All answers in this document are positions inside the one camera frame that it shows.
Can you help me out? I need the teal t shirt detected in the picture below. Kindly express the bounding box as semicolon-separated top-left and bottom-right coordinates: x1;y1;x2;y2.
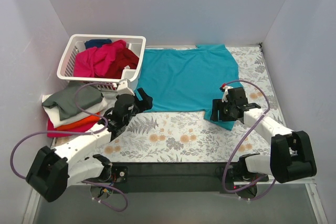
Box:
137;44;240;121

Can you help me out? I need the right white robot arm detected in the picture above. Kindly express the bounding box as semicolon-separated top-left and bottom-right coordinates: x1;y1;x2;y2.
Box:
211;87;317;183

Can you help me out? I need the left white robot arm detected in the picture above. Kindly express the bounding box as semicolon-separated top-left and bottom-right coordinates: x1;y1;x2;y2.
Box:
25;88;153;202

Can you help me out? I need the orange folded t shirt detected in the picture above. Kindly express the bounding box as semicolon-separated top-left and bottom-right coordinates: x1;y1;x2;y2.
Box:
56;112;100;131

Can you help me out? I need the floral patterned table mat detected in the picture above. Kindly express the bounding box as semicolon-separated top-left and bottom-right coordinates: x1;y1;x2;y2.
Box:
51;45;295;164

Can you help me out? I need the grey folded t shirt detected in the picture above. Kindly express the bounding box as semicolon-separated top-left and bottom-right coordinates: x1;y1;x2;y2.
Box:
42;81;103;120

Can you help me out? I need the dark red t shirt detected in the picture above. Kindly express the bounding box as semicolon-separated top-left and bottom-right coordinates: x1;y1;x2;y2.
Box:
105;48;139;79

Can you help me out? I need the white plastic laundry basket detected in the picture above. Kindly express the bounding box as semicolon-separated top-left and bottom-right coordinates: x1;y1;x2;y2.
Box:
57;34;146;91

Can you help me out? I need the pink t shirt in basket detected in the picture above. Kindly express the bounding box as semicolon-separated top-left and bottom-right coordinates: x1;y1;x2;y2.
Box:
73;40;127;78

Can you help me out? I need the white folded t shirt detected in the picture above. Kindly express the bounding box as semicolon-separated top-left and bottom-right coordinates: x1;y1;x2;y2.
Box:
43;98;108;127

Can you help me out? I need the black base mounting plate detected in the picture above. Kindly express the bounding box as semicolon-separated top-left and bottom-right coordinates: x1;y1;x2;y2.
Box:
80;162;270;195

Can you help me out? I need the pink folded t shirt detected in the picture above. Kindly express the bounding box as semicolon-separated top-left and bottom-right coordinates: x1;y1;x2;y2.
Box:
47;120;96;138

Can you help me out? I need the navy blue t shirt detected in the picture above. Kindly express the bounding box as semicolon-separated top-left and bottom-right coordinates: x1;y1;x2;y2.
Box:
85;39;112;49

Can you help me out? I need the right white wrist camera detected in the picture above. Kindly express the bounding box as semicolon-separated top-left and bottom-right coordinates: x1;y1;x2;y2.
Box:
220;84;233;103

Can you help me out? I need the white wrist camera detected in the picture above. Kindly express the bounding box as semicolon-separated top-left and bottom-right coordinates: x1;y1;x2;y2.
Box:
220;84;233;103
117;79;134;95

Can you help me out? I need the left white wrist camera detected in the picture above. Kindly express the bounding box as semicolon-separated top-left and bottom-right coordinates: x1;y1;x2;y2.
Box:
117;79;134;95

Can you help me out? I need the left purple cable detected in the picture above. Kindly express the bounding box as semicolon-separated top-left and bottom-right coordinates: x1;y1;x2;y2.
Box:
9;82;129;212

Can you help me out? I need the purple cable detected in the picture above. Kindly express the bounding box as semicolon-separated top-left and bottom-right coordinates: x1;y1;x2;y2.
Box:
222;79;277;201
9;82;129;212

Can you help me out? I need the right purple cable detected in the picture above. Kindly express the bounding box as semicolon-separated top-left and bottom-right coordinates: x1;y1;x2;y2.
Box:
222;79;277;201

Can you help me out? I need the aluminium frame rail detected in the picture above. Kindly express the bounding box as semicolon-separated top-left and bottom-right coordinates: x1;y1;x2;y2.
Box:
22;176;91;224

